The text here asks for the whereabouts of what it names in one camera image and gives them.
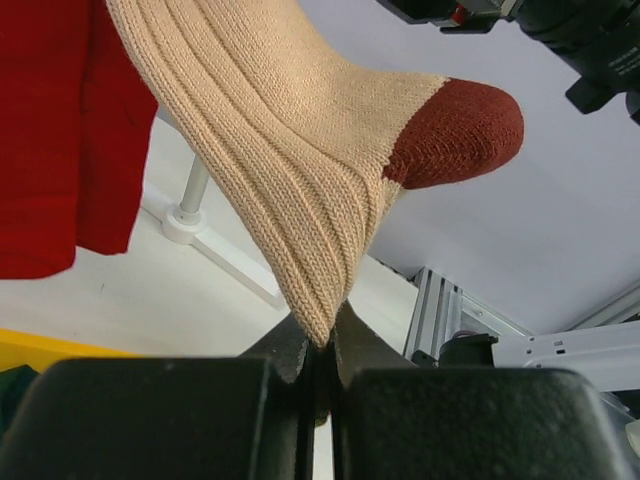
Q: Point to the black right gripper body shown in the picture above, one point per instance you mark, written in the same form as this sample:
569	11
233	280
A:
598	39

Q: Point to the silver clothes rack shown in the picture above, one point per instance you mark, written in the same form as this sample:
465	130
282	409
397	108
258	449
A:
179	193

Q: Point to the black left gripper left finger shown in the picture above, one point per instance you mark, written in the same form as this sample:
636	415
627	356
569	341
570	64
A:
246	417

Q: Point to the yellow plastic tray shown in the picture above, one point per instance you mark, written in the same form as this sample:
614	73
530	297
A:
39	352

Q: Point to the dark teal sock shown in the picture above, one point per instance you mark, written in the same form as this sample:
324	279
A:
14	384

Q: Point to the aluminium table edge rail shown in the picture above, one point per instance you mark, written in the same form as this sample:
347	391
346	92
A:
443	309

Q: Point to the striped beige maroon sock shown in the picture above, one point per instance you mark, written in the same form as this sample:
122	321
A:
310	149

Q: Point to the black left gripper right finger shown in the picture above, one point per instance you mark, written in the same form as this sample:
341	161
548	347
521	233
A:
392	419

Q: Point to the red sock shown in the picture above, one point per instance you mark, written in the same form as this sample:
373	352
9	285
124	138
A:
75	128

